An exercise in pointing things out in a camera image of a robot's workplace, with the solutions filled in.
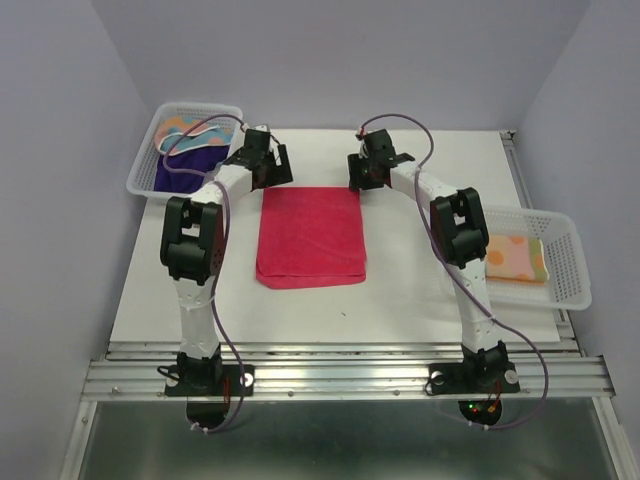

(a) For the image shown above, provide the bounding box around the blue orange patterned towel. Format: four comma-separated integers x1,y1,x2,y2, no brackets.
154,116,235,156

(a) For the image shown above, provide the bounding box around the pink towel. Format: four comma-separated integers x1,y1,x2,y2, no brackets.
256,187,367,290

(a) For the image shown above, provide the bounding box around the orange polka dot towel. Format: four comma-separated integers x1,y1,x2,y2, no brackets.
485,235,550,285

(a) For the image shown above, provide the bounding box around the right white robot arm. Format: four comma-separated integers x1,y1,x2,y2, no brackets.
347,129,520,396

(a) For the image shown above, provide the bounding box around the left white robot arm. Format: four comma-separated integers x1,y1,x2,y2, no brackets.
157,126,293,397

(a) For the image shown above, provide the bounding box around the purple towel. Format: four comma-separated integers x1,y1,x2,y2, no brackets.
153,142,234,195

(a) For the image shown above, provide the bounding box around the white basket at left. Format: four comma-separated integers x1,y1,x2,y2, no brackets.
126,102,244,203

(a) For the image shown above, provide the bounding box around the white basket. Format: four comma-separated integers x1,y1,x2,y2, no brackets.
485,206,592,310
126,102,244,203

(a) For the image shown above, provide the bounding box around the white basket at right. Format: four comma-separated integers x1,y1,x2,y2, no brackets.
485,206,592,310

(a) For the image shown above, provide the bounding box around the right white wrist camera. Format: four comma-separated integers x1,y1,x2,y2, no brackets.
355,128,368,158

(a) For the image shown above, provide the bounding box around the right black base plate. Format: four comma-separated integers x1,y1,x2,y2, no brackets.
425,362,521,396

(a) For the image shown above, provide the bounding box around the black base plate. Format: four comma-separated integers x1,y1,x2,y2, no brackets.
158,364,255,397
425,362,521,396

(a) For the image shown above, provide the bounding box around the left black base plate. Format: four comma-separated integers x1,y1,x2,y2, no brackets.
158,364,255,397

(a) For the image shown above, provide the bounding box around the aluminium mounting rail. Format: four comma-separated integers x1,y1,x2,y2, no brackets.
81,341,615,402

